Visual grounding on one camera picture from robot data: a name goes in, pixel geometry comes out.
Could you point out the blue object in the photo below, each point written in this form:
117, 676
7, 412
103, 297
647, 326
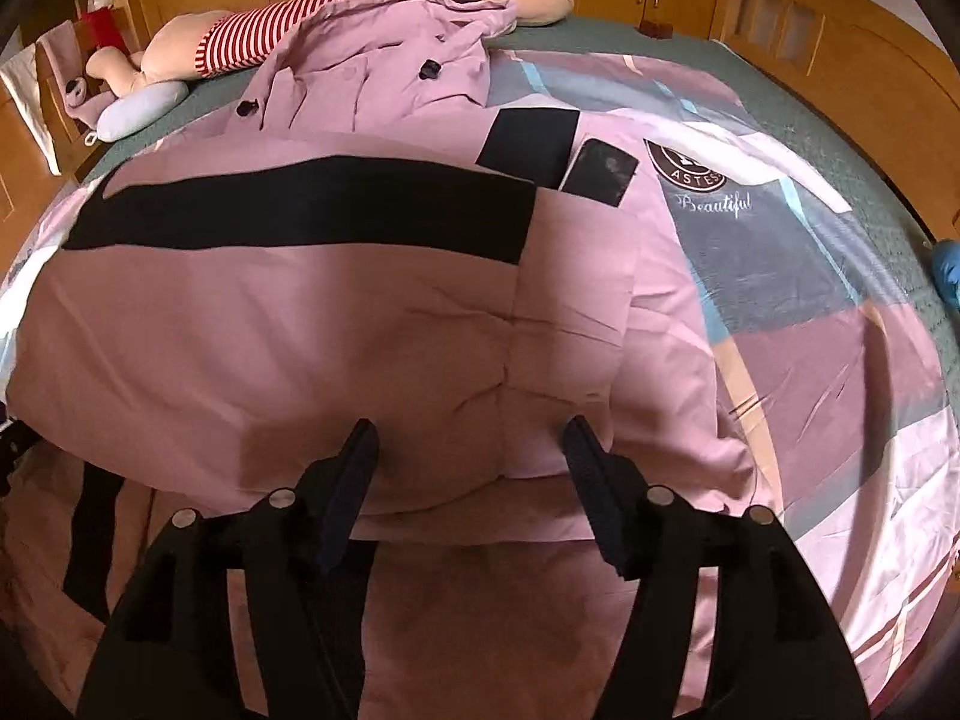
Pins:
949, 274

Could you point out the pink patchwork quilt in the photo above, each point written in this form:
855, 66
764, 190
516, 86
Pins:
375, 315

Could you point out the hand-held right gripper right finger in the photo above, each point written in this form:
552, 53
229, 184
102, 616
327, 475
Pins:
592, 496

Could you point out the red cloth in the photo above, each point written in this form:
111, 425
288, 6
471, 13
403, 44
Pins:
99, 28

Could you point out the small lavender pillow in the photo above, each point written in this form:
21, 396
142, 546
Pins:
139, 109

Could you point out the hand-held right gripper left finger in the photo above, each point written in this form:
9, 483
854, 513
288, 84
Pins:
351, 481

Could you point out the black phone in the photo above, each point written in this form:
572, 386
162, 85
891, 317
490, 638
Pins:
598, 172

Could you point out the pink coat with black buttons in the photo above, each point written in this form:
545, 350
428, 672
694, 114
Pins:
360, 67

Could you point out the pink coat with black stripes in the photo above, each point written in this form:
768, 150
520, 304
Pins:
787, 112

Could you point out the white cloth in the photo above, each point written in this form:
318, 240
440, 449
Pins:
26, 101

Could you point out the wooden headboard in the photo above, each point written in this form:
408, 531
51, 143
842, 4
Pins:
847, 37

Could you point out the wooden chair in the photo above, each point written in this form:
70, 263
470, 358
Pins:
64, 139

